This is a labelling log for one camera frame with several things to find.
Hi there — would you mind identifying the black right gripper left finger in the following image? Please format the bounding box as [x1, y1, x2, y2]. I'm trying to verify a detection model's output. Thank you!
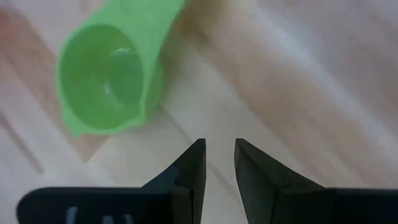
[16, 138, 207, 224]

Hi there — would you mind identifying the green measuring cup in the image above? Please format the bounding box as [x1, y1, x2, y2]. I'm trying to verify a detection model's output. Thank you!
[55, 0, 187, 138]

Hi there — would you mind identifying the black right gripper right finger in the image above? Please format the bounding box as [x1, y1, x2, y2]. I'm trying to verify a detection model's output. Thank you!
[233, 138, 398, 224]

